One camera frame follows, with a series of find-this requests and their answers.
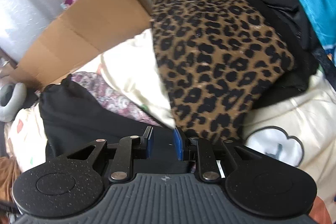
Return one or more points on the cream bear print bedsheet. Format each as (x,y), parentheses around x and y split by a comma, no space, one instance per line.
(299,131)

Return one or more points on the leopard print garment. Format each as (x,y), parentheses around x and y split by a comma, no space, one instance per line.
(215,59)

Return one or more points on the black bear patchwork shorts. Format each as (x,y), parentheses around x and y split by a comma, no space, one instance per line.
(72,117)

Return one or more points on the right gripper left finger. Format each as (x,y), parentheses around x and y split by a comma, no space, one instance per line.
(128,149)

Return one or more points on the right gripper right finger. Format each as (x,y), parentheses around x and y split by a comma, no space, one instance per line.
(201,152)

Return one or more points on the brown garment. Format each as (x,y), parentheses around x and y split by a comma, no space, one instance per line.
(9,171)

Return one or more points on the brown cardboard sheet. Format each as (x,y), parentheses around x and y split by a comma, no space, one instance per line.
(83,31)

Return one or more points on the grey neck pillow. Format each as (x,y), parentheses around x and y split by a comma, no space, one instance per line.
(12,100)

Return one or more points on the black garment under leopard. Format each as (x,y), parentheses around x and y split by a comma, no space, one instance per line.
(292,26)

